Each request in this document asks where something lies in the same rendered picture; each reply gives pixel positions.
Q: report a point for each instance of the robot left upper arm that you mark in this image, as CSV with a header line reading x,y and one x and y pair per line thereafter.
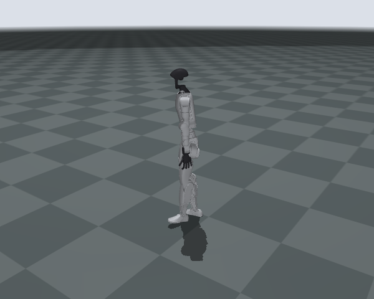
x,y
184,105

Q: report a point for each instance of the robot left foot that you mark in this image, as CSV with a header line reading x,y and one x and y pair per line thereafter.
x,y
178,219

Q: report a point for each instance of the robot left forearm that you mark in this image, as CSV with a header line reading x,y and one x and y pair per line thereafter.
x,y
185,137

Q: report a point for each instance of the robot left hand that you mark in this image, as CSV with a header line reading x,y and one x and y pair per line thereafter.
x,y
186,159

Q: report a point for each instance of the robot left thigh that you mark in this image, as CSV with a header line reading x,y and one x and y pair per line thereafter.
x,y
184,174

